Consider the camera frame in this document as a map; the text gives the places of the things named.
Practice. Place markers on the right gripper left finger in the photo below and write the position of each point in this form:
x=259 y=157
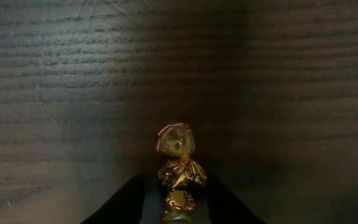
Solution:
x=120 y=208

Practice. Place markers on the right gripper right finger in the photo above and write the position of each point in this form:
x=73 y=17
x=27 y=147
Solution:
x=232 y=208

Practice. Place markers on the gold candy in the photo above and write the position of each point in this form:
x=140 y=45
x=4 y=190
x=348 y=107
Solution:
x=179 y=174

